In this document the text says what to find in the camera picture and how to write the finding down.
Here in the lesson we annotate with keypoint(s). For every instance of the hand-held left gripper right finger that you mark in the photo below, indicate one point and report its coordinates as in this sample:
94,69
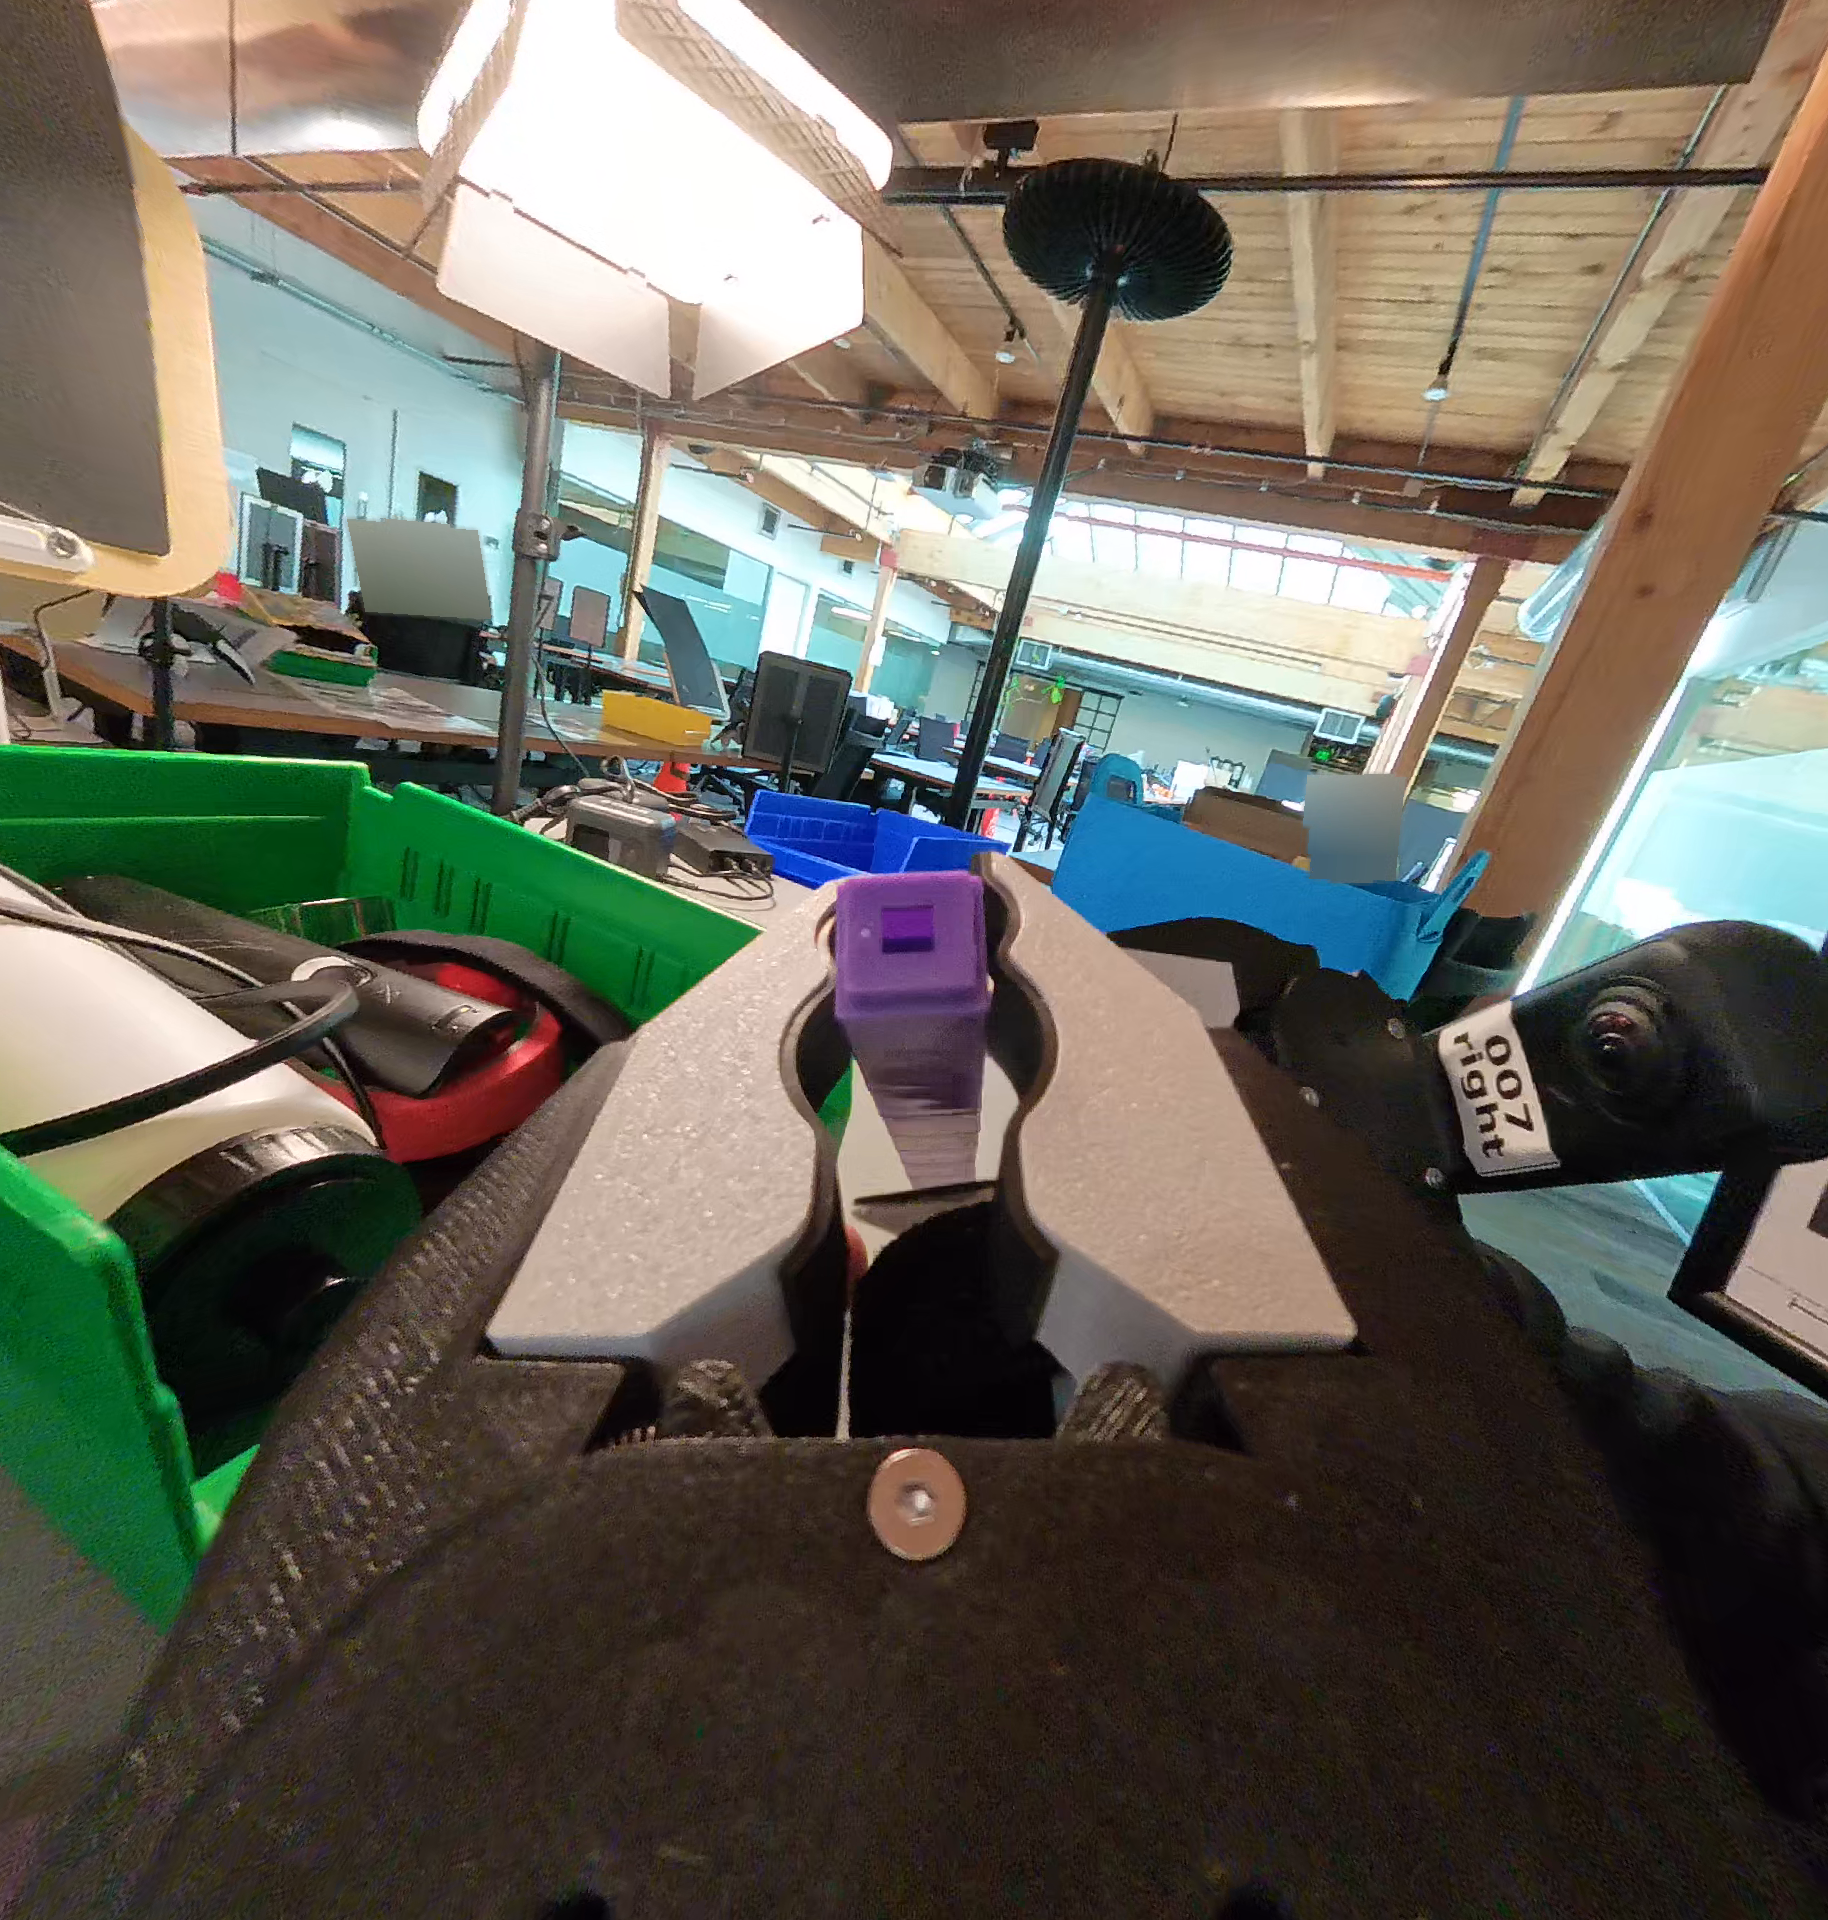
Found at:
1186,1201

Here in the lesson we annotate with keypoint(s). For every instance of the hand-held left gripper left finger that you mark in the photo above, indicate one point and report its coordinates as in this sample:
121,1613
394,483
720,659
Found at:
661,1201

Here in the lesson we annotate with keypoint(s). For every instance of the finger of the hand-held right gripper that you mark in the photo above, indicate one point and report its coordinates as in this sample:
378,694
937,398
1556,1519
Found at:
931,1214

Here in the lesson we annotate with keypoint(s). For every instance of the purple plastic tool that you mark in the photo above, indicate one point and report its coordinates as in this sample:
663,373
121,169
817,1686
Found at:
915,1021

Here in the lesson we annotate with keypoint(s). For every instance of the green plastic bin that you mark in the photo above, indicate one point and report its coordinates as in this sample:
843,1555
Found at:
525,871

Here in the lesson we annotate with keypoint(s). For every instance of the person's right forearm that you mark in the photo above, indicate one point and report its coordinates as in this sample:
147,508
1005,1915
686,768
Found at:
1726,1560

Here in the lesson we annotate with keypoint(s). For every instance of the red round tool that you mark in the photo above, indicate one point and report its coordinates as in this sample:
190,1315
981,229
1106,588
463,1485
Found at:
481,1105

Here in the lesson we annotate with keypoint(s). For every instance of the grey metal device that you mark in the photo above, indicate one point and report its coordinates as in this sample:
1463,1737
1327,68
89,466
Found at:
722,853
622,834

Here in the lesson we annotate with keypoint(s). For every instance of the blue plastic bin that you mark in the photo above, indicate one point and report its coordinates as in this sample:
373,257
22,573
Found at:
855,840

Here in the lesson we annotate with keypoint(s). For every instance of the yellow box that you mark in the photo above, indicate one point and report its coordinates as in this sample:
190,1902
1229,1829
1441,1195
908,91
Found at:
661,724

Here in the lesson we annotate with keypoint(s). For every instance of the black monitor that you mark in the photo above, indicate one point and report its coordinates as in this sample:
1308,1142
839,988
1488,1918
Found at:
795,714

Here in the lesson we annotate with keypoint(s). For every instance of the grey laptop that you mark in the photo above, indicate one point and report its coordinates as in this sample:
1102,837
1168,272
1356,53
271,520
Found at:
683,646

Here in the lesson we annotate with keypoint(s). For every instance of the wooden workbench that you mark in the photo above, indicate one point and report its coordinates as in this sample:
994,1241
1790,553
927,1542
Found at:
315,705

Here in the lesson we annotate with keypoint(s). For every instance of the white cylinder with black cap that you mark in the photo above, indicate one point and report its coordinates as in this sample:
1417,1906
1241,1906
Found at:
76,1050

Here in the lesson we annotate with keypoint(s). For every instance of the silver metal stand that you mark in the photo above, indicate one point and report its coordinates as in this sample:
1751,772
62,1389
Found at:
532,571

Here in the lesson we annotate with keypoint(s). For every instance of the white monitor back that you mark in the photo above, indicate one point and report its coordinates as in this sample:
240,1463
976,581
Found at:
420,571

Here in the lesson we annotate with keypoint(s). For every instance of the ceiling projector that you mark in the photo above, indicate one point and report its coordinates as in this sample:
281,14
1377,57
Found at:
960,481

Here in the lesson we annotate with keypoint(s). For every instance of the black round lamp stand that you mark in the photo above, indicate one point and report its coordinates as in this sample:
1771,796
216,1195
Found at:
1110,235

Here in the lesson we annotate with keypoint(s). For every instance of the black panel with pale rim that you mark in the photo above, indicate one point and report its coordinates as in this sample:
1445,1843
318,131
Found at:
46,271

